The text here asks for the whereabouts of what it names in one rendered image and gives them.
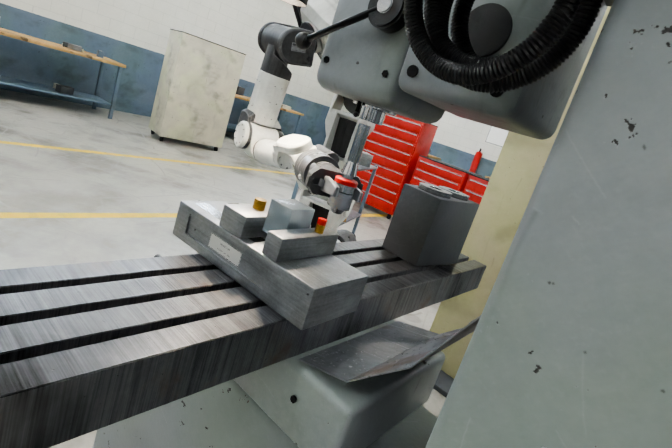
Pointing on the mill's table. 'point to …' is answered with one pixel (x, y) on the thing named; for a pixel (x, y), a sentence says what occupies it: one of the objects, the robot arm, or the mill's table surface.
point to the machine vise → (276, 264)
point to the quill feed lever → (392, 2)
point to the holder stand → (430, 224)
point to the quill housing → (345, 74)
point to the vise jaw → (244, 220)
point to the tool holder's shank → (355, 152)
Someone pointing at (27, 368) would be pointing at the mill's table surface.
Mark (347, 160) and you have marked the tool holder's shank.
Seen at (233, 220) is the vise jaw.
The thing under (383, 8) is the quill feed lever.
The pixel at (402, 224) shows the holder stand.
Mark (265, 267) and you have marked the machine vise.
